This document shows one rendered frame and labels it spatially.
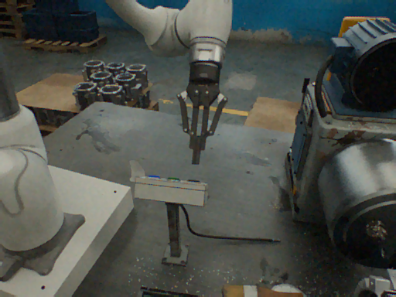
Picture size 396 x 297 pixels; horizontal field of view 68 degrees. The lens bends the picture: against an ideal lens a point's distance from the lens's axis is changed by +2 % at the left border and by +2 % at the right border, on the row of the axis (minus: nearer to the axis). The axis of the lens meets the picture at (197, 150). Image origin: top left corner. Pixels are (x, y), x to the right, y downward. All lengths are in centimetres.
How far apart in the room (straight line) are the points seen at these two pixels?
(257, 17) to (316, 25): 104
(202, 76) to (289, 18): 530
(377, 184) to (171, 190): 43
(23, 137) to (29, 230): 24
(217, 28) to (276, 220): 62
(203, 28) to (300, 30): 530
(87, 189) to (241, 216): 51
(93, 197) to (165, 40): 52
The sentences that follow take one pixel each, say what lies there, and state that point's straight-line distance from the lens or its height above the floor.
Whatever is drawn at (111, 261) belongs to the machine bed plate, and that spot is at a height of 80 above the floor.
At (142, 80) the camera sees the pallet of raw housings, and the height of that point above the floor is 45.
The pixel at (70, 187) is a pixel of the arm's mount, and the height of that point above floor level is 89.
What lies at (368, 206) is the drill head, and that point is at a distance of 69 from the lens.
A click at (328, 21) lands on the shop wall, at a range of 597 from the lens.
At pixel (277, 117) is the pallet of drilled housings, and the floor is 15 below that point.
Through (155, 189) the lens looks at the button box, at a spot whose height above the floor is 107.
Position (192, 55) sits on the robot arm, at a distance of 73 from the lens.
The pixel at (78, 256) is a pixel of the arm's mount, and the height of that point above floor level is 88.
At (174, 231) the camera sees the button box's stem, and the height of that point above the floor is 91.
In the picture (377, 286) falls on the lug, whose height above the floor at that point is 108.
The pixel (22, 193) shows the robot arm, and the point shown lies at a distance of 74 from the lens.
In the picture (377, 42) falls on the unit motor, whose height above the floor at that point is 135.
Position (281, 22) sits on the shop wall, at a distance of 598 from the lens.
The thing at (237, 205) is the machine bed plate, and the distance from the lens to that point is 104.
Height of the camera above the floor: 154
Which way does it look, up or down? 35 degrees down
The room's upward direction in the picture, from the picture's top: straight up
